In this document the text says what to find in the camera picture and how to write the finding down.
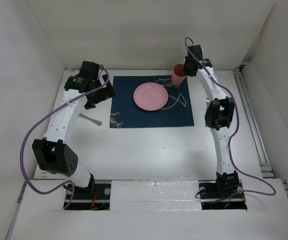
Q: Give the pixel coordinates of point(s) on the pink plastic cup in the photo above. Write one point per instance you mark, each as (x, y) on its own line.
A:
(177, 75)

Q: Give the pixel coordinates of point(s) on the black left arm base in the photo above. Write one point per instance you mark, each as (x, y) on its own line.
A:
(96, 196)

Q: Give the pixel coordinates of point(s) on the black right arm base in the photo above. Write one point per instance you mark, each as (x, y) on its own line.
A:
(221, 195)

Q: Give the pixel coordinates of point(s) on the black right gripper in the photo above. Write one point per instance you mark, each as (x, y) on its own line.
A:
(186, 72)

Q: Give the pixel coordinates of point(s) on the pink plastic plate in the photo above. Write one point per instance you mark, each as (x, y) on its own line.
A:
(150, 96)

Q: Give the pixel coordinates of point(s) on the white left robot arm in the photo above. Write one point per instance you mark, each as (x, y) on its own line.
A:
(81, 92)

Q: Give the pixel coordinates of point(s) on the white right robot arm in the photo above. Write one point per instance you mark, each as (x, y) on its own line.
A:
(218, 116)

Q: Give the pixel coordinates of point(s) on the dark blue cloth placemat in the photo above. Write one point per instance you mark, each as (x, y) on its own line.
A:
(125, 113)

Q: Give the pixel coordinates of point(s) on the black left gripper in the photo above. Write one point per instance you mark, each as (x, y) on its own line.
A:
(106, 92)

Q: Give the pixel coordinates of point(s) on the aluminium rail front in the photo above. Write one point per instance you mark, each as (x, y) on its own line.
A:
(153, 190)

